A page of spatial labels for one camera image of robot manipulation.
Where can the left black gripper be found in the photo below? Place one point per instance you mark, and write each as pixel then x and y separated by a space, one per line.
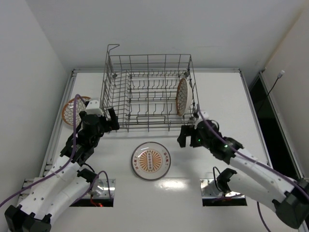
pixel 107 121

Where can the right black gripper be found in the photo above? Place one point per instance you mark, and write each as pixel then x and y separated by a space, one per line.
pixel 189 135

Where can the flower pattern plate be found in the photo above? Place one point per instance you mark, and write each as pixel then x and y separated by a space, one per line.
pixel 184 97
pixel 67 111

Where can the orange sunburst plate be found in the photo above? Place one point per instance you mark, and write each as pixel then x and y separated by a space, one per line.
pixel 150 161

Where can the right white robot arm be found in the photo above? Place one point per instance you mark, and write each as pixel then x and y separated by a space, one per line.
pixel 286 197

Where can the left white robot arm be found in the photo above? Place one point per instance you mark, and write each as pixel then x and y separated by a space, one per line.
pixel 67 181

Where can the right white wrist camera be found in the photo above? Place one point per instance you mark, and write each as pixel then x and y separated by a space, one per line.
pixel 200 116

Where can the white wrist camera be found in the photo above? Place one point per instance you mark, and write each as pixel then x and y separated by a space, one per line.
pixel 200 116
pixel 94 107

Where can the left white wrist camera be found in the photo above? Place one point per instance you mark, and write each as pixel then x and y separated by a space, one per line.
pixel 94 107

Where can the grey wire dish rack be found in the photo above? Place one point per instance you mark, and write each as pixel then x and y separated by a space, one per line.
pixel 142 89

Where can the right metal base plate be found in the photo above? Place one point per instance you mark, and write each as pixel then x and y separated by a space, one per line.
pixel 209 191

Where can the metal base plate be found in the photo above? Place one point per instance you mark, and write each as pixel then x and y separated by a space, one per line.
pixel 103 188
pixel 209 191

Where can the left aluminium frame rail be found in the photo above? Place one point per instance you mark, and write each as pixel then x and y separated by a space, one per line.
pixel 50 152

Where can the aluminium frame rail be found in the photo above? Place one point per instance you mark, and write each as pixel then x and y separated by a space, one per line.
pixel 50 152
pixel 278 143

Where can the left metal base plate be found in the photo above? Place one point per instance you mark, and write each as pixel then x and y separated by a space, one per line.
pixel 103 188

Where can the right aluminium frame rail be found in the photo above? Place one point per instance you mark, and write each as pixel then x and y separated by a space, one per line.
pixel 278 143

